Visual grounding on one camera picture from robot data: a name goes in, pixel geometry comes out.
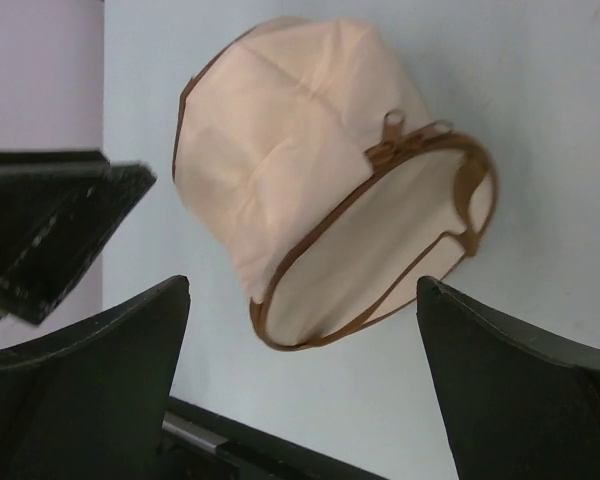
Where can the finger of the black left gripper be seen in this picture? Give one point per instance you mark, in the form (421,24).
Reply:
(56,217)

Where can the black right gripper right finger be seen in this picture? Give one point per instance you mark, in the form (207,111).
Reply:
(517,401)

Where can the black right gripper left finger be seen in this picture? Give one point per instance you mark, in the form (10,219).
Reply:
(87,401)

